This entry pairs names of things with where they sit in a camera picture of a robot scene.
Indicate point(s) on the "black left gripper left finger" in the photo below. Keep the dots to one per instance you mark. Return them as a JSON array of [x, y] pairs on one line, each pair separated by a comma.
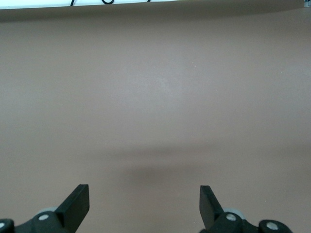
[[73, 211]]

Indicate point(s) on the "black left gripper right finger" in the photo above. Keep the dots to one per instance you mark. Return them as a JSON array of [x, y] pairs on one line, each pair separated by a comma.
[[211, 211]]

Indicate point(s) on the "brown table mat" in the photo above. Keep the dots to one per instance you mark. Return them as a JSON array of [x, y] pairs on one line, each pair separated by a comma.
[[155, 97]]

